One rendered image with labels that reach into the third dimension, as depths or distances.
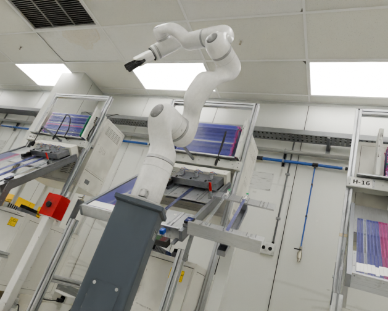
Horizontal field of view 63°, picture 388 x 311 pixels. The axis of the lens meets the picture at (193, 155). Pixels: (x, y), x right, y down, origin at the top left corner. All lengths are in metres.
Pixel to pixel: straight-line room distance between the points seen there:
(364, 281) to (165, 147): 0.95
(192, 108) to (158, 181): 0.36
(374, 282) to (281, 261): 2.08
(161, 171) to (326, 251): 2.54
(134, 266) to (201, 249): 2.61
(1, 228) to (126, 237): 1.88
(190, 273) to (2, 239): 1.55
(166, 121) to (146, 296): 1.12
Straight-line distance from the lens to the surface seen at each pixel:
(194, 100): 1.37
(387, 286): 1.51
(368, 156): 2.41
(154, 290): 2.00
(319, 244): 3.54
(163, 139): 1.27
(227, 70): 1.47
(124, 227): 1.17
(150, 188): 1.21
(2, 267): 2.82
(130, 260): 1.15
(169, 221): 1.75
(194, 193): 2.09
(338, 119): 4.15
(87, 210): 2.01
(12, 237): 2.81
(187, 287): 1.92
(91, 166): 3.16
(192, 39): 1.67
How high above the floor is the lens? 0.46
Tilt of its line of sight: 22 degrees up
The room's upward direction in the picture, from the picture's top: 19 degrees clockwise
